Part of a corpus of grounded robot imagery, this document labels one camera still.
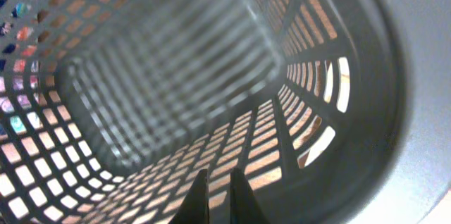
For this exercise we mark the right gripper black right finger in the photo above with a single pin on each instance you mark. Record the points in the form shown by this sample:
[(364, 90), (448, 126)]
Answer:
[(244, 208)]

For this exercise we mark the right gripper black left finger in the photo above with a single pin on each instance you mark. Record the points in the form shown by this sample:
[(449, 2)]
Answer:
[(195, 206)]

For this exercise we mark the grey plastic basket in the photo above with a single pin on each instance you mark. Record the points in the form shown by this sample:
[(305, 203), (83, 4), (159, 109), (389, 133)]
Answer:
[(110, 109)]

